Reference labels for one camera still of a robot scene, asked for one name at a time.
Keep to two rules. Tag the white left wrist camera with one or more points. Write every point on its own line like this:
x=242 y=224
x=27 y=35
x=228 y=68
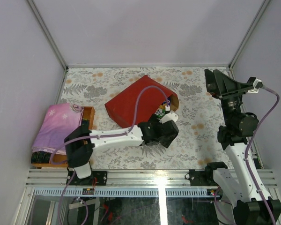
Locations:
x=169 y=116

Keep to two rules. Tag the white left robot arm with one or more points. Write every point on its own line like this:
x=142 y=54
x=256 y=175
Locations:
x=82 y=142

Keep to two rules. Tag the floral patterned table mat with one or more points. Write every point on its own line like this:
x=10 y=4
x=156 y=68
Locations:
x=199 y=116

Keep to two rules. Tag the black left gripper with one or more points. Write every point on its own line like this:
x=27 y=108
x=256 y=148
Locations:
x=155 y=118

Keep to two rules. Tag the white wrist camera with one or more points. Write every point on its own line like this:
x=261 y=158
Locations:
x=256 y=83
x=169 y=116

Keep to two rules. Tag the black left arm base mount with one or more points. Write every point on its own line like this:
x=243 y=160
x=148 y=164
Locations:
x=97 y=178

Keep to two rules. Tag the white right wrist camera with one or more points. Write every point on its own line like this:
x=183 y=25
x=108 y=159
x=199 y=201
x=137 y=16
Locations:
x=256 y=83

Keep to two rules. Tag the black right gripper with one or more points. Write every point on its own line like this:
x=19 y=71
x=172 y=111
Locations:
x=224 y=87

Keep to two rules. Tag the aluminium frame rail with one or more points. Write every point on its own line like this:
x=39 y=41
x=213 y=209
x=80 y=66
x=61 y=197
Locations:
x=53 y=177

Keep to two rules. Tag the red paper bag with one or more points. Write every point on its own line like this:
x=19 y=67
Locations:
x=144 y=96

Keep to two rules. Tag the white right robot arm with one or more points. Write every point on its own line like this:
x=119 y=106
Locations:
x=252 y=203

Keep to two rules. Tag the blue Doritos chip bag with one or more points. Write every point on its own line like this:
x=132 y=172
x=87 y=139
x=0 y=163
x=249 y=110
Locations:
x=167 y=102

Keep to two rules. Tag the green Fox's spring tea candy bag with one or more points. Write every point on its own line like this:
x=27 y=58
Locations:
x=160 y=112

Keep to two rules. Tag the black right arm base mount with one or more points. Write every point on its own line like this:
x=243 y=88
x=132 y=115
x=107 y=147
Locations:
x=204 y=177

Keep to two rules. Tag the pink purple folded cloth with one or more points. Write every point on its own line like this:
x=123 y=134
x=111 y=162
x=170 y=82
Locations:
x=60 y=120

